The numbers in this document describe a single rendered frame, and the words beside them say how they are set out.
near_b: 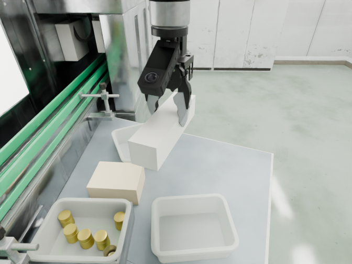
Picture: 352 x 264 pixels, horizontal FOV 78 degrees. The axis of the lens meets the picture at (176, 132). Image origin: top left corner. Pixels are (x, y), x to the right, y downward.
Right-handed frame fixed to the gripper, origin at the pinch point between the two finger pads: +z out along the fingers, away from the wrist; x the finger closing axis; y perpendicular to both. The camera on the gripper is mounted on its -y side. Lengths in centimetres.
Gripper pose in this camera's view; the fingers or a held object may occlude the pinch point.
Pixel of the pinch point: (167, 120)
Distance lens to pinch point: 51.6
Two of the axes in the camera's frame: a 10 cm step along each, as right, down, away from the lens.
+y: 3.7, -5.3, 7.6
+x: -9.3, -2.1, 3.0
